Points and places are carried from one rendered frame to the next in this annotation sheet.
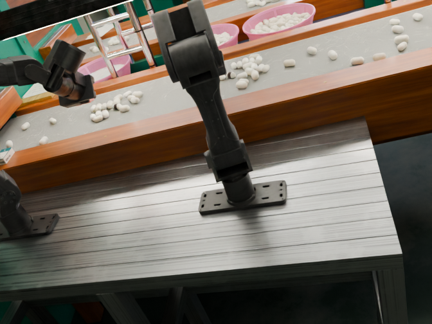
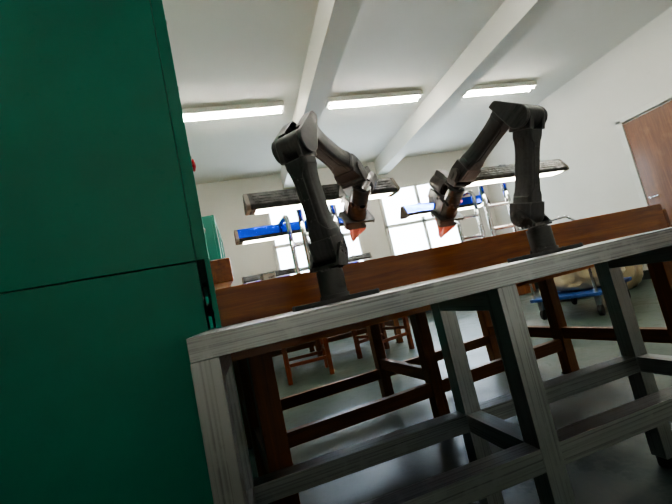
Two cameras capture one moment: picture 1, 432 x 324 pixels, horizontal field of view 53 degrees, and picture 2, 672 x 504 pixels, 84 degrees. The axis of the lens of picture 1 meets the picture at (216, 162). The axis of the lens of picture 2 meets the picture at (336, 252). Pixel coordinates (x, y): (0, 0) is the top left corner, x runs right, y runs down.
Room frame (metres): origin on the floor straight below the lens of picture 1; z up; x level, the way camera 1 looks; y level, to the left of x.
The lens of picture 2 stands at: (0.23, 1.00, 0.69)
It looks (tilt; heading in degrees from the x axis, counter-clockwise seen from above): 6 degrees up; 326
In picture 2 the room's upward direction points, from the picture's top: 13 degrees counter-clockwise
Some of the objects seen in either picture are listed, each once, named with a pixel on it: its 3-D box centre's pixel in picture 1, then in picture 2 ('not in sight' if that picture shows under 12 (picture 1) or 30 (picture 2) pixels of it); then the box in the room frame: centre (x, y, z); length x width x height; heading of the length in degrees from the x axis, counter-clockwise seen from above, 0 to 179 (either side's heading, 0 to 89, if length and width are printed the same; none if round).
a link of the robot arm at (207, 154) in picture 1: (227, 161); (531, 218); (0.77, -0.03, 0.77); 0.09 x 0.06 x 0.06; 86
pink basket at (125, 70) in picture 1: (103, 79); not in sight; (1.71, 0.31, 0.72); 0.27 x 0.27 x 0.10
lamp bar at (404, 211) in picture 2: not in sight; (445, 205); (1.71, -0.87, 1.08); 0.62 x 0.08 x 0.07; 76
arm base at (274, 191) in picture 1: (238, 185); (541, 240); (0.76, -0.03, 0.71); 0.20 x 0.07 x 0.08; 71
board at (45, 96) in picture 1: (49, 82); not in sight; (1.76, 0.52, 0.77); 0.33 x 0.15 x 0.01; 166
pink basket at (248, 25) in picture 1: (280, 30); not in sight; (1.53, -0.39, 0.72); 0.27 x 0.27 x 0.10
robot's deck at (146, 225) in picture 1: (152, 160); (409, 290); (1.10, 0.17, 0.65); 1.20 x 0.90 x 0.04; 71
